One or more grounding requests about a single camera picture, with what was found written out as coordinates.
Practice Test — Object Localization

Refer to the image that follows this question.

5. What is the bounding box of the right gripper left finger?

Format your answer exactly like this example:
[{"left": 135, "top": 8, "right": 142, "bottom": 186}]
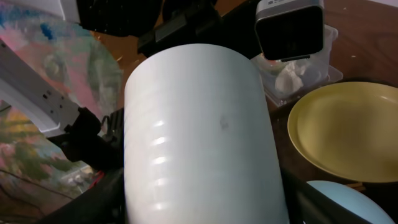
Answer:
[{"left": 37, "top": 169, "right": 126, "bottom": 224}]

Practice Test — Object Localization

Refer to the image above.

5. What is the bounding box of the yellow plate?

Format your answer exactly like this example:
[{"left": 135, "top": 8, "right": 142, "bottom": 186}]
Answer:
[{"left": 287, "top": 82, "right": 397, "bottom": 183}]

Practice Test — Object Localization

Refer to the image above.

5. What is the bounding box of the clear plastic waste bin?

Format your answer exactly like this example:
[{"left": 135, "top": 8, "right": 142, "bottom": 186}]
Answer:
[{"left": 251, "top": 25, "right": 343, "bottom": 107}]

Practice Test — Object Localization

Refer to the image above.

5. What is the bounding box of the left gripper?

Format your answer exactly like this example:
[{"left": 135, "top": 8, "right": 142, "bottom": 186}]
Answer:
[{"left": 76, "top": 0, "right": 261, "bottom": 58}]

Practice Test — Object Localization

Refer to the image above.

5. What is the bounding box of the left wooden chopstick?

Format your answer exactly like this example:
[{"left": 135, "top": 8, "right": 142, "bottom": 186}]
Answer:
[{"left": 346, "top": 182, "right": 366, "bottom": 192}]

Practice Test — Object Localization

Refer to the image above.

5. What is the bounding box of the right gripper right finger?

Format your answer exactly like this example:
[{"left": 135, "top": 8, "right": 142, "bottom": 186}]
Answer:
[{"left": 280, "top": 169, "right": 368, "bottom": 224}]

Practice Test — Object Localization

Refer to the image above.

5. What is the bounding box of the light blue bowl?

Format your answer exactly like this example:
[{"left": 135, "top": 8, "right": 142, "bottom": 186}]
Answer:
[{"left": 307, "top": 180, "right": 394, "bottom": 224}]

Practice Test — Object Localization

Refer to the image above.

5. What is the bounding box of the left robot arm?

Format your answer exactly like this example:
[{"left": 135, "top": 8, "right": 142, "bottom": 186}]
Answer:
[{"left": 1, "top": 0, "right": 260, "bottom": 170}]

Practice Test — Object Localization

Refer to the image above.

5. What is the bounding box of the white tissue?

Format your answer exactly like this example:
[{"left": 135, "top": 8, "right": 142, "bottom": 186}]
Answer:
[{"left": 274, "top": 61, "right": 308, "bottom": 95}]

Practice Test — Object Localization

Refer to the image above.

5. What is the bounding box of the dark brown serving tray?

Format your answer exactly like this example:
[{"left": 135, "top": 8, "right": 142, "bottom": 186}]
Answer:
[{"left": 271, "top": 100, "right": 397, "bottom": 219}]

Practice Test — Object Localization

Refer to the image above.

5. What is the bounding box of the pale green cup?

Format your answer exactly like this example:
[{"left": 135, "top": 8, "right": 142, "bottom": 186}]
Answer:
[{"left": 124, "top": 44, "right": 289, "bottom": 224}]

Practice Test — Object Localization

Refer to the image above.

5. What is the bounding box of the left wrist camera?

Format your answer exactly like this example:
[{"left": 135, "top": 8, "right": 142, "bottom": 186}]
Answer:
[{"left": 254, "top": 0, "right": 324, "bottom": 62}]

